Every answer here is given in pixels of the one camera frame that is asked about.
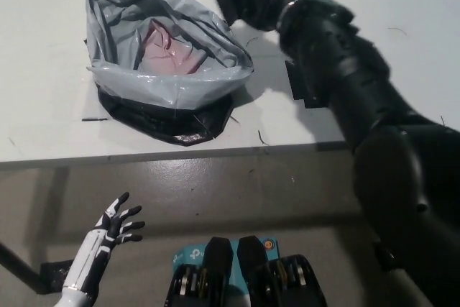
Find grey and black plastic bag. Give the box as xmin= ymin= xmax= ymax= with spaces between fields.
xmin=85 ymin=0 xmax=255 ymax=148

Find teal router box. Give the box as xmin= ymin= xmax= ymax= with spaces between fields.
xmin=171 ymin=235 xmax=280 ymax=307

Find black robot legs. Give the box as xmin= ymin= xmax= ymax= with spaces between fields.
xmin=164 ymin=237 xmax=328 ymax=307

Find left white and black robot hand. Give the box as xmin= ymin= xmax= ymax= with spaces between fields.
xmin=60 ymin=191 xmax=146 ymax=292

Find pink crumpled plastic item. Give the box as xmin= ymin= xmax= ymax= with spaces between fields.
xmin=138 ymin=19 xmax=213 ymax=75

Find black table leg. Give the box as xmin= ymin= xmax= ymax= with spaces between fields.
xmin=0 ymin=242 xmax=44 ymax=295

